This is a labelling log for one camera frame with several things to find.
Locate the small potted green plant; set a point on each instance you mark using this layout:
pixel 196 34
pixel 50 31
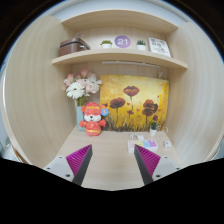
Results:
pixel 153 130

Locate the yellow poppy flower painting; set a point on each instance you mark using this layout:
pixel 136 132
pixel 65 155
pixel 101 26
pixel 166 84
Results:
pixel 140 90

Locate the red plush mouse toy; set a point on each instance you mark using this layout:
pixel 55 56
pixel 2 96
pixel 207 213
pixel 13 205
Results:
pixel 93 125

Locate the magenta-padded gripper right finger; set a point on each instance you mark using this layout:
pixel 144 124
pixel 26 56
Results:
pixel 165 166

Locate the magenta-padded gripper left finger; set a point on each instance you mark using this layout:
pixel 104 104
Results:
pixel 61 166

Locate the light wood shelf unit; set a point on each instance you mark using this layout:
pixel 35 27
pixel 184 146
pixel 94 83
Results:
pixel 120 55

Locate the pink and white flower bouquet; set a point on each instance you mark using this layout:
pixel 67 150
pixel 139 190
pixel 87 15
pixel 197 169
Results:
pixel 80 88

